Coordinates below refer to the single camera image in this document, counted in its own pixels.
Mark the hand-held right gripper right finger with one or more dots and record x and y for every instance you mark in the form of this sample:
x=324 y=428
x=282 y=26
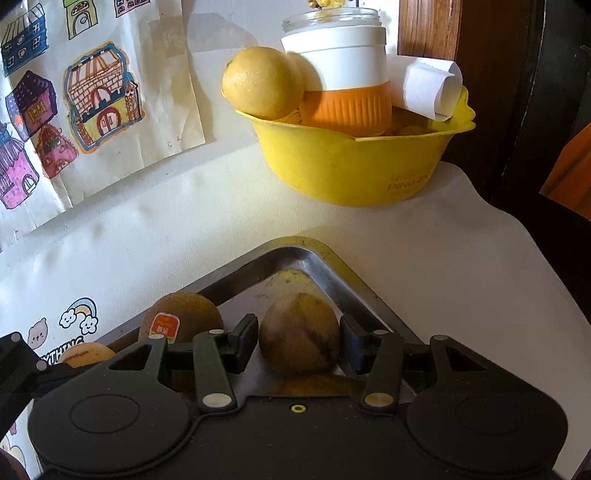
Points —
x=353 y=344

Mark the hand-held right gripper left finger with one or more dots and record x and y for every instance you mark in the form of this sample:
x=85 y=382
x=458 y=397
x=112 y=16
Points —
x=242 y=344

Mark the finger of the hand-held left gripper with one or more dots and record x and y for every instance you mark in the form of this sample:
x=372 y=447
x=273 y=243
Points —
x=18 y=378

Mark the tan passion fruit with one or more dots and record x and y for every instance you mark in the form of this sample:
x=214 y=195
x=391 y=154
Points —
x=300 y=334

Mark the brown kiwi with sticker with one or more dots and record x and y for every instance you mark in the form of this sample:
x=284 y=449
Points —
x=194 y=314

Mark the metal baking tray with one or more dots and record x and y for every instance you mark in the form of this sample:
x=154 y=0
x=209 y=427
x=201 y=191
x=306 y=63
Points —
x=332 y=277

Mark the pale striped pepino melon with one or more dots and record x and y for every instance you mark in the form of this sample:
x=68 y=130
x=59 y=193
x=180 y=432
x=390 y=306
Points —
x=85 y=354

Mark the yellow plastic bowl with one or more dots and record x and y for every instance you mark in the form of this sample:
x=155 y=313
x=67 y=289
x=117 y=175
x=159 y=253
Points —
x=351 y=170

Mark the yellow pear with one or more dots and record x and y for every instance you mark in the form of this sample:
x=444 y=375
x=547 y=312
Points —
x=261 y=83

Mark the white paper roll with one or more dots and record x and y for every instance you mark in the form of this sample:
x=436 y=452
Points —
x=425 y=87

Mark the white and orange cup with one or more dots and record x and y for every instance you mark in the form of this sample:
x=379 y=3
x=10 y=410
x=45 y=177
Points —
x=337 y=69

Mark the poster of orange dress figure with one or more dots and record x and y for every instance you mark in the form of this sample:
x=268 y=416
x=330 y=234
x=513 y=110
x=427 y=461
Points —
x=570 y=170

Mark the small yellow fruit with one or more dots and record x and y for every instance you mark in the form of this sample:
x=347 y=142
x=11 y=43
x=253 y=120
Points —
x=307 y=69

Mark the house drawing sheet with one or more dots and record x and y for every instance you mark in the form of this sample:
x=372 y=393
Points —
x=161 y=69

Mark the dark door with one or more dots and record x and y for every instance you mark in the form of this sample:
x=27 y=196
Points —
x=508 y=92

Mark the glass jar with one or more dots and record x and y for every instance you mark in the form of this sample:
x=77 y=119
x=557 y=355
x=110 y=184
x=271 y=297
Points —
x=332 y=19

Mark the yellow flower sprig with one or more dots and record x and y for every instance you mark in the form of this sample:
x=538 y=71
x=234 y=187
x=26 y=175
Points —
x=328 y=3

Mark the wooden door frame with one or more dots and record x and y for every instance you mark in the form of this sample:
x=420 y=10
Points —
x=429 y=27

